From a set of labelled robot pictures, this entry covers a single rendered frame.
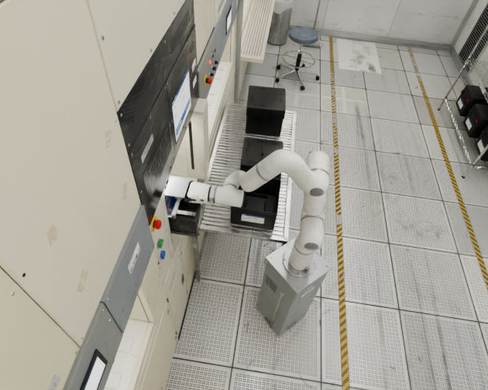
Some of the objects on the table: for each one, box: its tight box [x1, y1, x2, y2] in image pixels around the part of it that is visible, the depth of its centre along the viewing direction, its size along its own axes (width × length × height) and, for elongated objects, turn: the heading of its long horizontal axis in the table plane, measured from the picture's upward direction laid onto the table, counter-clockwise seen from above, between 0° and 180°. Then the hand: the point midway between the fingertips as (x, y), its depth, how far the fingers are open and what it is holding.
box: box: [246, 85, 286, 137], centre depth 272 cm, size 29×29×25 cm
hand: (178, 189), depth 169 cm, fingers closed on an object, 3 cm apart
